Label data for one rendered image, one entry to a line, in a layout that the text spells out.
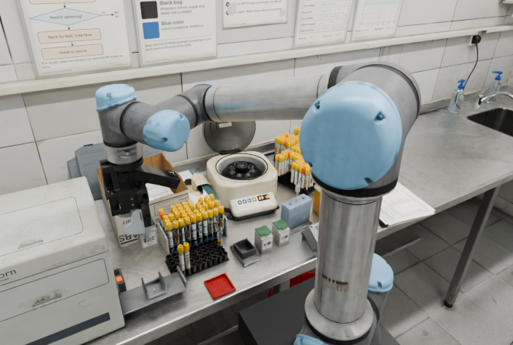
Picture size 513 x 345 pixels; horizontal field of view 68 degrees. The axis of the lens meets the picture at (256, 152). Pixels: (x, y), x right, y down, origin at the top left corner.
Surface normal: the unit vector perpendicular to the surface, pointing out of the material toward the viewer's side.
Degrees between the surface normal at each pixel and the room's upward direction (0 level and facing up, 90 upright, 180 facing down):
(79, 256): 89
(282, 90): 55
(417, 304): 0
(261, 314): 3
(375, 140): 84
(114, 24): 94
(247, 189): 90
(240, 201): 25
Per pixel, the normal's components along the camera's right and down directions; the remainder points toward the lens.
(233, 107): -0.54, 0.35
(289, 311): 0.05, -0.85
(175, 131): 0.85, 0.26
